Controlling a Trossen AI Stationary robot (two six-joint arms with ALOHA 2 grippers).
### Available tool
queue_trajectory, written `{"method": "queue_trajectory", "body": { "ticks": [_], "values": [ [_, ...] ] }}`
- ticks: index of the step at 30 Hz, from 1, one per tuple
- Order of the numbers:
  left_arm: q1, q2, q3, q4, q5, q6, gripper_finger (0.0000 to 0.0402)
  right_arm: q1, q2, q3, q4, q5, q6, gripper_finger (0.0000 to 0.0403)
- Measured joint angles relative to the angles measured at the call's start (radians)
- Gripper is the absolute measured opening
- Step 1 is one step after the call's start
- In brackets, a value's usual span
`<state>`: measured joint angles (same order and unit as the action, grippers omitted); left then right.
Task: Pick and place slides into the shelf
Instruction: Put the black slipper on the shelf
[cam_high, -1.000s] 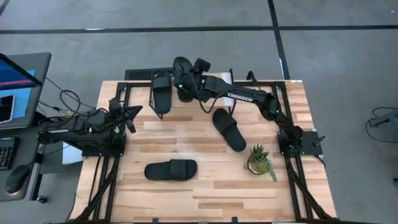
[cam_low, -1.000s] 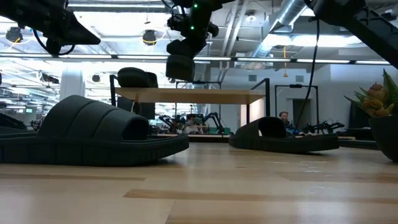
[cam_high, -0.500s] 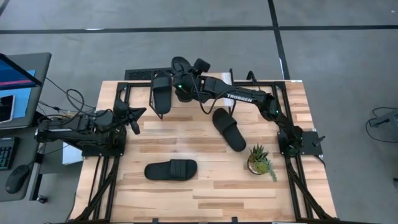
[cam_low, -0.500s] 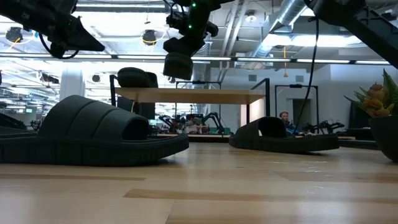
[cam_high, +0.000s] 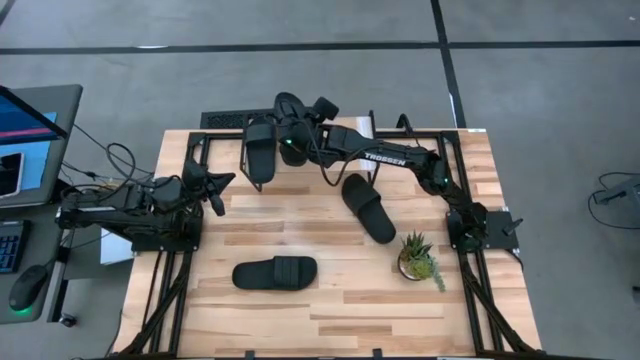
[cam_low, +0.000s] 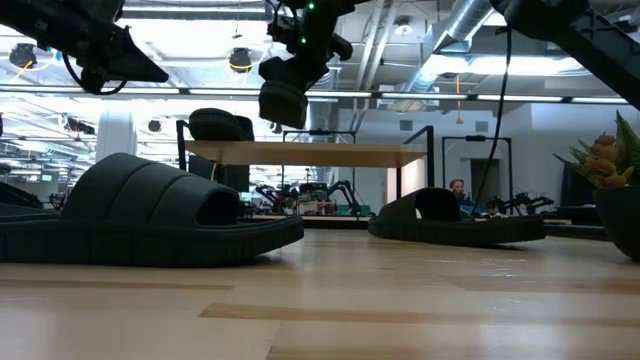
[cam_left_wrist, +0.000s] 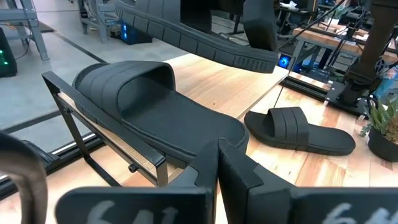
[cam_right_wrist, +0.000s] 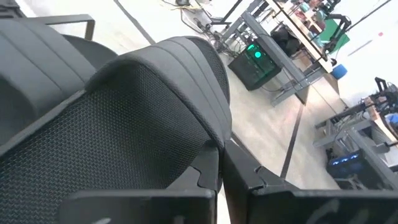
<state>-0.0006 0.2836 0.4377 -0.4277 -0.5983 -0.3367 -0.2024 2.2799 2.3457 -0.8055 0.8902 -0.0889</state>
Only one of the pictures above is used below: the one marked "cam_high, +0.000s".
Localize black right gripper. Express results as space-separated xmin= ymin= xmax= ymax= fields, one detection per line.
xmin=280 ymin=96 xmax=341 ymax=167

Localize black metal table frame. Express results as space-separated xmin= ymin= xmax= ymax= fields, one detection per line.
xmin=112 ymin=128 xmax=546 ymax=360

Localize black computer mouse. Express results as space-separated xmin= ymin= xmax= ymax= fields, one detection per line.
xmin=8 ymin=264 xmax=50 ymax=313

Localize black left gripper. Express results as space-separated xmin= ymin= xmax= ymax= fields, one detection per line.
xmin=180 ymin=158 xmax=237 ymax=218

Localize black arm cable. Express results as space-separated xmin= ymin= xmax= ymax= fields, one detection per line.
xmin=69 ymin=142 xmax=156 ymax=201

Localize black cable loop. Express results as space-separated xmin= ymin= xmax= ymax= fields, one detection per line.
xmin=395 ymin=112 xmax=441 ymax=135

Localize smartphone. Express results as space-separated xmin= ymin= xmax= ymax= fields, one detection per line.
xmin=0 ymin=152 xmax=25 ymax=198

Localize grey computer monitor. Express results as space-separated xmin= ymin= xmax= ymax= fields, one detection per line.
xmin=0 ymin=83 xmax=84 ymax=209

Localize potted green succulent plant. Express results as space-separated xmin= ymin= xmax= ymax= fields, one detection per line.
xmin=397 ymin=230 xmax=448 ymax=294

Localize grey side desk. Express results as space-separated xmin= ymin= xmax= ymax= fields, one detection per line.
xmin=0 ymin=202 xmax=72 ymax=326

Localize white box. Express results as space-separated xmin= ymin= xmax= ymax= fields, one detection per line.
xmin=99 ymin=227 xmax=139 ymax=266

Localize black floor vent grille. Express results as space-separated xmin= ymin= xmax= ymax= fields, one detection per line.
xmin=199 ymin=107 xmax=277 ymax=131

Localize black keyboard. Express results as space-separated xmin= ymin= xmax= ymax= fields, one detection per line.
xmin=0 ymin=219 xmax=32 ymax=276

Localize grey floor device with cable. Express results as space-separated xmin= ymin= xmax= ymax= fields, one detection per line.
xmin=582 ymin=171 xmax=640 ymax=235

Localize wooden shelf black metal legs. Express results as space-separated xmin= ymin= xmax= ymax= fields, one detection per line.
xmin=238 ymin=109 xmax=383 ymax=194

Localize thin black desk cable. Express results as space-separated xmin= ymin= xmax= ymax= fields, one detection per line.
xmin=59 ymin=122 xmax=156 ymax=184

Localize black slide sandal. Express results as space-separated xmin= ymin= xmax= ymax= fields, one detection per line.
xmin=231 ymin=255 xmax=319 ymax=292
xmin=341 ymin=172 xmax=398 ymax=246
xmin=244 ymin=117 xmax=278 ymax=185
xmin=273 ymin=91 xmax=310 ymax=168

